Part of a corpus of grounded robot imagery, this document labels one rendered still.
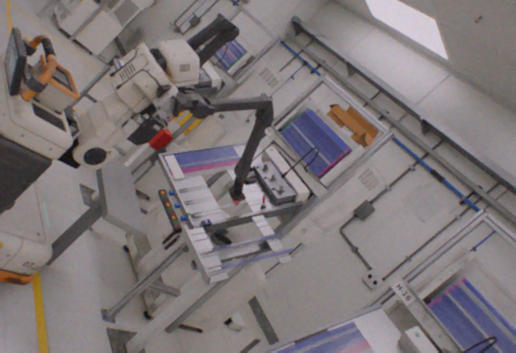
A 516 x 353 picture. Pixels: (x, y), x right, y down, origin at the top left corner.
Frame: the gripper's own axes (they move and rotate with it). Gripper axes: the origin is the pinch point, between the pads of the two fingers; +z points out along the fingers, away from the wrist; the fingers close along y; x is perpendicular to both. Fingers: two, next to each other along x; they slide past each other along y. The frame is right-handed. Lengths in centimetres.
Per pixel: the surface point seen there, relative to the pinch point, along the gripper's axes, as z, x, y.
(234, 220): 2.4, 4.8, -9.9
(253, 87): 3, -77, 135
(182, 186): 2.2, 23.8, 26.0
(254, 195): 2.4, -15.9, 6.1
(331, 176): -18, -56, -12
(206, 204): 2.2, 15.5, 7.2
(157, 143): 15, 20, 90
